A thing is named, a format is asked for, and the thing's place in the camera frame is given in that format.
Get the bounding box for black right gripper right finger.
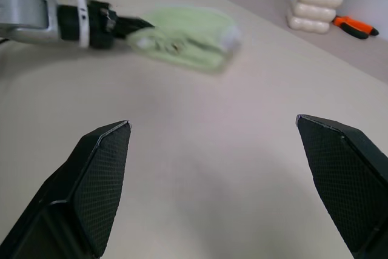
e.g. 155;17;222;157
295;114;388;259

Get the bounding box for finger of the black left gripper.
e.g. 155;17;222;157
114;29;138;41
116;15;156;31

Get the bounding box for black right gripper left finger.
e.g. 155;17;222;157
0;120;132;259

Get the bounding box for light green towel white trim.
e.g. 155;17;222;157
125;5;244;75

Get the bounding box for orange and black pliers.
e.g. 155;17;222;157
331;15;380;40

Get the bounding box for white bubble-shaped plant pot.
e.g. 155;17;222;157
286;0;345;34

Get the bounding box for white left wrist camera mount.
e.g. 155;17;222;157
73;0;107;49

